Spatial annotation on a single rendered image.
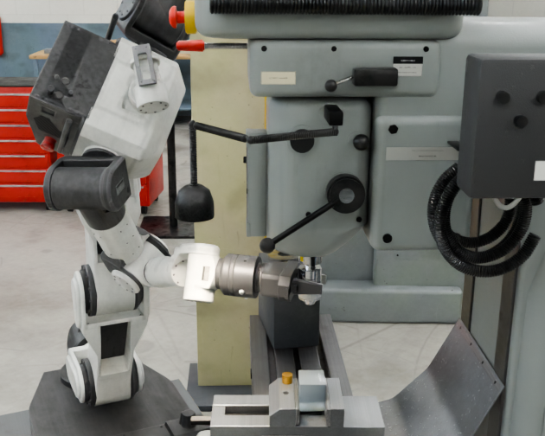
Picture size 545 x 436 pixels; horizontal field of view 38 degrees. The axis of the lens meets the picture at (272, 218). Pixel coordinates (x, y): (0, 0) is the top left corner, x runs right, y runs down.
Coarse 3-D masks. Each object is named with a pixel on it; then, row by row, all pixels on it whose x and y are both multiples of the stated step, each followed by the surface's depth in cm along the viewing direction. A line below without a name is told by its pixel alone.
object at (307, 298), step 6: (300, 276) 159; (306, 276) 158; (312, 276) 158; (318, 276) 159; (318, 282) 159; (300, 294) 160; (306, 294) 159; (312, 294) 159; (318, 294) 160; (306, 300) 160; (312, 300) 160
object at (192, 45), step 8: (192, 40) 155; (200, 40) 155; (176, 48) 155; (184, 48) 155; (192, 48) 155; (200, 48) 155; (208, 48) 156; (216, 48) 156; (224, 48) 156; (232, 48) 156; (240, 48) 156
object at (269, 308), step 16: (272, 256) 209; (288, 256) 209; (272, 304) 198; (288, 304) 198; (304, 304) 199; (272, 320) 199; (288, 320) 199; (304, 320) 200; (272, 336) 201; (288, 336) 200; (304, 336) 201
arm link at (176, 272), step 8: (176, 248) 170; (184, 248) 167; (192, 248) 164; (200, 248) 163; (208, 248) 163; (216, 248) 164; (176, 256) 169; (184, 256) 170; (168, 264) 172; (176, 264) 171; (184, 264) 172; (168, 272) 171; (176, 272) 171; (184, 272) 172; (176, 280) 171; (184, 280) 172
